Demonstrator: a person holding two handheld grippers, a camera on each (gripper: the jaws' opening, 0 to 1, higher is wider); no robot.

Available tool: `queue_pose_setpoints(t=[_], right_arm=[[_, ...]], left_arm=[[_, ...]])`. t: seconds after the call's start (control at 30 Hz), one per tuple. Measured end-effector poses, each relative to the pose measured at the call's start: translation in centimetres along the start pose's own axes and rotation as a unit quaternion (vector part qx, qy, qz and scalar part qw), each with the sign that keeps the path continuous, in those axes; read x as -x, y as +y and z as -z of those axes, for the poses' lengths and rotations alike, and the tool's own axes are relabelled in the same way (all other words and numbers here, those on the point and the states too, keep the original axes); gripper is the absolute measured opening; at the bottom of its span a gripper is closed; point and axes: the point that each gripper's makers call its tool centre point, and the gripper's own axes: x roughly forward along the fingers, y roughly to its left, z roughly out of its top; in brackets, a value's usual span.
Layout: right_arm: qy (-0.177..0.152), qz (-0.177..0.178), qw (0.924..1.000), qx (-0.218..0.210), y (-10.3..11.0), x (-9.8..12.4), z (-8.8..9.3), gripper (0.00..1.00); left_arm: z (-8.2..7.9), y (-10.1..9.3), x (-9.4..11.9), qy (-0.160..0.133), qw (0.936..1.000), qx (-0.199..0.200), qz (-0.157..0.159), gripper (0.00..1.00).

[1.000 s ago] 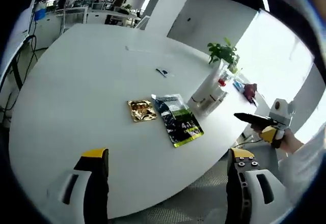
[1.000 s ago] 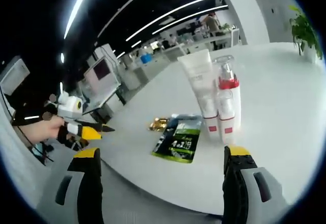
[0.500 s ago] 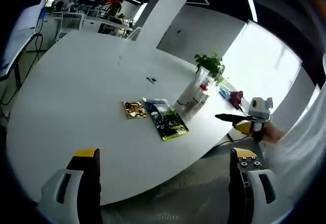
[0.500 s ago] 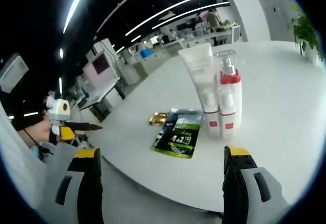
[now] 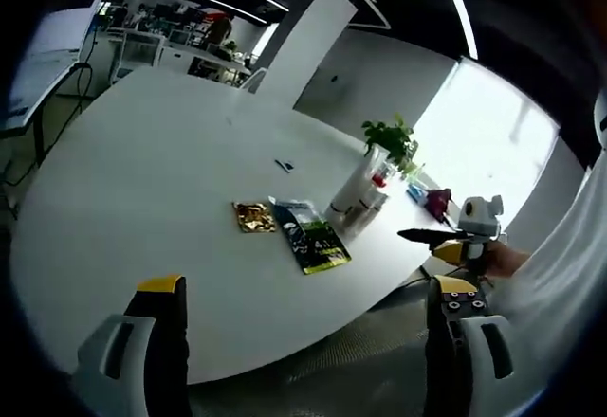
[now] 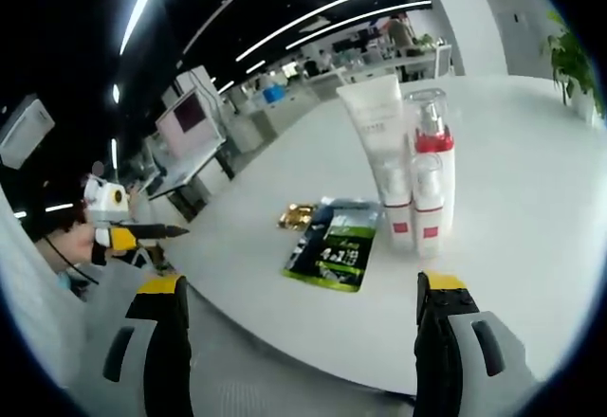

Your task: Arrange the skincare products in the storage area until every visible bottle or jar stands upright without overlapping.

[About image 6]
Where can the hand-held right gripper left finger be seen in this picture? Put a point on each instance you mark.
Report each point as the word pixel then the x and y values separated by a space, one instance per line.
pixel 171 341

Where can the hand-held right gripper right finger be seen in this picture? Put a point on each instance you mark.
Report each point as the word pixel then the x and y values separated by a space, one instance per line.
pixel 441 341

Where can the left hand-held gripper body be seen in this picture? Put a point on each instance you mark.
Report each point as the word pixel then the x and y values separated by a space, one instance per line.
pixel 106 204

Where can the small red label skincare bottle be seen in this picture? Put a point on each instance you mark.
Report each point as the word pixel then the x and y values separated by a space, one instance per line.
pixel 431 232

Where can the small white red box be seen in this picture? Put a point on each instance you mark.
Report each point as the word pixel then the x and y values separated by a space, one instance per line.
pixel 400 227

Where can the green black skincare sachet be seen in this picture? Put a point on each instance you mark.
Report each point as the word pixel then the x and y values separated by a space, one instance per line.
pixel 341 256

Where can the red collar skincare pump bottle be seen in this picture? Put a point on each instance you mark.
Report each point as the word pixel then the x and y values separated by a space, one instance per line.
pixel 434 144

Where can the tall white skincare tube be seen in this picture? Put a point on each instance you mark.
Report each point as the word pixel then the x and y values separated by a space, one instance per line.
pixel 374 118

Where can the blue storage box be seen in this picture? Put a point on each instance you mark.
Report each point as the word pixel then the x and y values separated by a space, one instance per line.
pixel 275 94

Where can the white side desk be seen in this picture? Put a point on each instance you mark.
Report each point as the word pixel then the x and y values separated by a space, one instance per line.
pixel 189 175

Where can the white ceiling unit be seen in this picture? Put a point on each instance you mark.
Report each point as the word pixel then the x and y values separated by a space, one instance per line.
pixel 26 130

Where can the white framed computer monitor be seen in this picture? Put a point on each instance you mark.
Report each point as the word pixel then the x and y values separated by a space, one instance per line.
pixel 189 118

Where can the gold foil sachet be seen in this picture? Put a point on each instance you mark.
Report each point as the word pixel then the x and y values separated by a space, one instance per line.
pixel 296 215

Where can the wide ceiling light strip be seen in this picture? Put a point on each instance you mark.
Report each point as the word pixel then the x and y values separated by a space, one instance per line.
pixel 144 0

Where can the long ceiling light strip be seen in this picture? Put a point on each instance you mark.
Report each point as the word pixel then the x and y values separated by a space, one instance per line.
pixel 355 17
pixel 308 15

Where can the potted green plant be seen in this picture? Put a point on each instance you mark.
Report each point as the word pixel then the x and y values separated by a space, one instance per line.
pixel 571 61

